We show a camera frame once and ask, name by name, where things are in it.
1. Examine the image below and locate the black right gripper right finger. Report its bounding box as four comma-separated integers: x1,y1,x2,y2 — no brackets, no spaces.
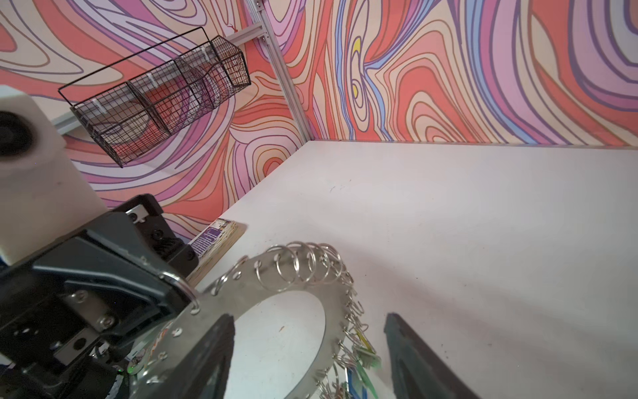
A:
384,313,478,399

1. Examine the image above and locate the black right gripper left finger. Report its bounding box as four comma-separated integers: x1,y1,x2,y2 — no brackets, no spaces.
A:
164,314,235,399

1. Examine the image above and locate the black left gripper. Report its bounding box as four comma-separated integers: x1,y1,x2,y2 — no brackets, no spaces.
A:
1,194,198,398

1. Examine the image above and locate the key ring bunch with tags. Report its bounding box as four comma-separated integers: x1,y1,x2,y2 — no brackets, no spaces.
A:
124,241,382,399

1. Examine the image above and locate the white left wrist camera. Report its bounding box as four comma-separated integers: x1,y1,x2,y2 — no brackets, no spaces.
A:
1,85,107,266

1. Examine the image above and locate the black wire basket left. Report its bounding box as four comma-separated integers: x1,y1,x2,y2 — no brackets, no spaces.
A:
58,33,251,167

